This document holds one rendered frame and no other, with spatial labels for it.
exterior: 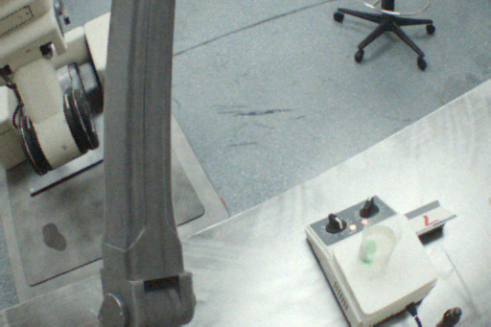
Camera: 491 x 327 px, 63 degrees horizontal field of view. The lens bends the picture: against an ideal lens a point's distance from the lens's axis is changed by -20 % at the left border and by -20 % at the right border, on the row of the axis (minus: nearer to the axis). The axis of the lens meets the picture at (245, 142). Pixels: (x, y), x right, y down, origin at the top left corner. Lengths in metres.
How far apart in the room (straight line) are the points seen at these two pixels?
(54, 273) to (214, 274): 0.66
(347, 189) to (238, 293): 0.25
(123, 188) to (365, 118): 1.57
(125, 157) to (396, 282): 0.39
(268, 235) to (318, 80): 1.34
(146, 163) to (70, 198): 1.01
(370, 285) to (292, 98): 1.41
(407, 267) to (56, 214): 1.02
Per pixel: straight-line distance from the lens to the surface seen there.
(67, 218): 1.35
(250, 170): 1.74
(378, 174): 0.81
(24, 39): 1.10
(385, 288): 0.61
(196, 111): 1.95
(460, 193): 0.82
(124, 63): 0.39
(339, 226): 0.68
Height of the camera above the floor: 1.40
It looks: 51 degrees down
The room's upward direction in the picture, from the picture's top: 9 degrees counter-clockwise
